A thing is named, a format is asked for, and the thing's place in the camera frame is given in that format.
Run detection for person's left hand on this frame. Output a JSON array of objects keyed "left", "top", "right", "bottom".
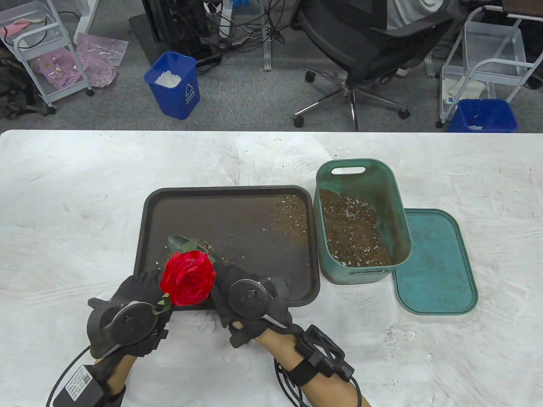
[{"left": 88, "top": 269, "right": 174, "bottom": 359}]

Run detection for person's right hand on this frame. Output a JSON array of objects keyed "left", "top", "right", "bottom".
[{"left": 210, "top": 265, "right": 304, "bottom": 349}]

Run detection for red artificial rose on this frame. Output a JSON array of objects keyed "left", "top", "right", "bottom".
[{"left": 152, "top": 240, "right": 217, "bottom": 315}]

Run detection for green plastic trowel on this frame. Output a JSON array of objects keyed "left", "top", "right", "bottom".
[{"left": 168, "top": 234, "right": 218, "bottom": 264}]

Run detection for brown potting mix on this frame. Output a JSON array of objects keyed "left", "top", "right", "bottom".
[{"left": 319, "top": 190, "right": 392, "bottom": 268}]

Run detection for person's right forearm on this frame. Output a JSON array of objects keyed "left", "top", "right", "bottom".
[{"left": 257, "top": 329, "right": 372, "bottom": 407}]

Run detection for person's left forearm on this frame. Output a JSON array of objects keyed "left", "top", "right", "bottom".
[{"left": 106, "top": 355, "right": 138, "bottom": 393}]

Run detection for scattered potting mix crumbs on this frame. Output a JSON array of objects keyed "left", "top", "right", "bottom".
[{"left": 263, "top": 195, "right": 313, "bottom": 246}]

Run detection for dark brown plastic tray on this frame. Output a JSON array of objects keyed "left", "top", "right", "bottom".
[{"left": 134, "top": 186, "right": 321, "bottom": 312}]

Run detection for green plastic storage bin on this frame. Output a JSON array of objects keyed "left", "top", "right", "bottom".
[{"left": 313, "top": 159, "right": 413, "bottom": 285}]

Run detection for blue bin with white symbol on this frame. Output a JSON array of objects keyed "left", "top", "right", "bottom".
[{"left": 144, "top": 51, "right": 201, "bottom": 121}]

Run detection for green plastic bin lid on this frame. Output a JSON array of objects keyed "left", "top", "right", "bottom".
[{"left": 392, "top": 208, "right": 479, "bottom": 316}]

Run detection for pink plastic bag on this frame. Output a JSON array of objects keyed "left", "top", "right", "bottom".
[
  {"left": 33, "top": 47, "right": 81, "bottom": 90},
  {"left": 75, "top": 33, "right": 129, "bottom": 89}
]

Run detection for black backpack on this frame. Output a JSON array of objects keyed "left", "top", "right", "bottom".
[{"left": 0, "top": 46, "right": 56, "bottom": 120}]

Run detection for white metal trolley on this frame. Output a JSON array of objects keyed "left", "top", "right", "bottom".
[
  {"left": 0, "top": 0, "right": 95, "bottom": 108},
  {"left": 435, "top": 6, "right": 543, "bottom": 129}
]

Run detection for black computer tower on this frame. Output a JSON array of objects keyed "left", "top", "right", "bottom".
[{"left": 141, "top": 0, "right": 211, "bottom": 44}]

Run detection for black office chair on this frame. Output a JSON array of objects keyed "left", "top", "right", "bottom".
[{"left": 293, "top": 0, "right": 454, "bottom": 132}]

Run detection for plain blue bin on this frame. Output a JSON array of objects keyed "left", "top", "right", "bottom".
[{"left": 446, "top": 98, "right": 520, "bottom": 134}]

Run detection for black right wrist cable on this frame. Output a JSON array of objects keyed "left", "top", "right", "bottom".
[{"left": 274, "top": 358, "right": 363, "bottom": 407}]

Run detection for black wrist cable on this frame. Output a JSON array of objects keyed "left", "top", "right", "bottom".
[
  {"left": 46, "top": 346, "right": 92, "bottom": 407},
  {"left": 274, "top": 358, "right": 363, "bottom": 407}
]

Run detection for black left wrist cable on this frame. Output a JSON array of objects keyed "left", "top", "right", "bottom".
[{"left": 46, "top": 346, "right": 92, "bottom": 407}]

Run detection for black left wrist camera module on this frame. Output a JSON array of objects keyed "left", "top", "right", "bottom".
[{"left": 53, "top": 365, "right": 104, "bottom": 407}]

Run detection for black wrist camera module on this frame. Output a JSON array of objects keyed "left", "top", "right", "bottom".
[
  {"left": 288, "top": 324, "right": 356, "bottom": 386},
  {"left": 53, "top": 365, "right": 104, "bottom": 407}
]

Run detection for black right wrist camera module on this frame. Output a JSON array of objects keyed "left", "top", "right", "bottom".
[{"left": 288, "top": 324, "right": 356, "bottom": 386}]

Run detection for bundle of floor cables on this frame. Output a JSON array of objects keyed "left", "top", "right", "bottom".
[{"left": 203, "top": 0, "right": 290, "bottom": 56}]

